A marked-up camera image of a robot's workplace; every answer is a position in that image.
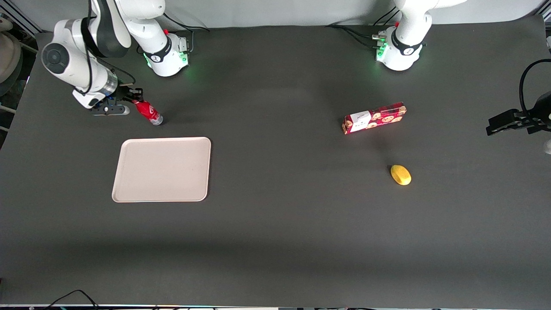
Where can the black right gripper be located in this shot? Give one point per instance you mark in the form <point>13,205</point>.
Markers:
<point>125,94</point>

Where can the beige round object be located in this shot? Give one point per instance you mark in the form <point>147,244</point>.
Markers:
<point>8,56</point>

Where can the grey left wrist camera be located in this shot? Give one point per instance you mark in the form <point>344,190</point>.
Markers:
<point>547,147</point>

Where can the beige plastic tray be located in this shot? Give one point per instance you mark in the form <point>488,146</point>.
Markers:
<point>162,169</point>

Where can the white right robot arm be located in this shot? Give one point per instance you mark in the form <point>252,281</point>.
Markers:
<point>73,60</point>

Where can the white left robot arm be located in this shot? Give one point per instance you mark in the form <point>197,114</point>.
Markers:
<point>402,47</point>

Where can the red coke bottle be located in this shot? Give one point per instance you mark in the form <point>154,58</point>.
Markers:
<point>150,112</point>

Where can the yellow lemon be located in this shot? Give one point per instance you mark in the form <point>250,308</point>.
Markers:
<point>400,175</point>

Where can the red cookie box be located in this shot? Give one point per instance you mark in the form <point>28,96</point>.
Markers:
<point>374,118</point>

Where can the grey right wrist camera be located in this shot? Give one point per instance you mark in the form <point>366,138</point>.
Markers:
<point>110,110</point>

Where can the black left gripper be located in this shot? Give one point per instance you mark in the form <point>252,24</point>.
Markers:
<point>539,113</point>

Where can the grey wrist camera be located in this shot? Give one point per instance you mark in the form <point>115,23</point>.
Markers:
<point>547,147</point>
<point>110,110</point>

